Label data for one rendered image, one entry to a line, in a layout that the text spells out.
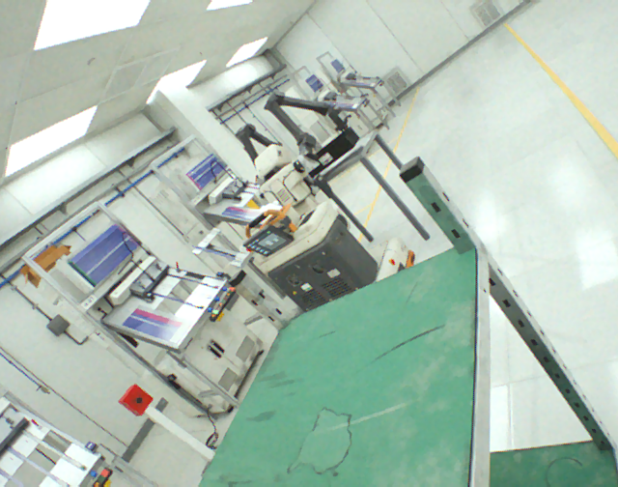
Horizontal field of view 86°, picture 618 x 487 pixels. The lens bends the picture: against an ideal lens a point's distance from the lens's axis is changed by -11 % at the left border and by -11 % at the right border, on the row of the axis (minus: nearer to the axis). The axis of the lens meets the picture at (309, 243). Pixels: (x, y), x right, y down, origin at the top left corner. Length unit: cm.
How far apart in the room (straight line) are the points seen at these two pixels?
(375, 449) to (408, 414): 5
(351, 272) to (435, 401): 166
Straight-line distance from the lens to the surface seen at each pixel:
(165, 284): 308
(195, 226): 394
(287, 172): 223
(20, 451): 263
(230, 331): 320
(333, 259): 200
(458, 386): 41
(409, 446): 40
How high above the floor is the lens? 124
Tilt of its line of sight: 15 degrees down
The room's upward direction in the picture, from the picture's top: 43 degrees counter-clockwise
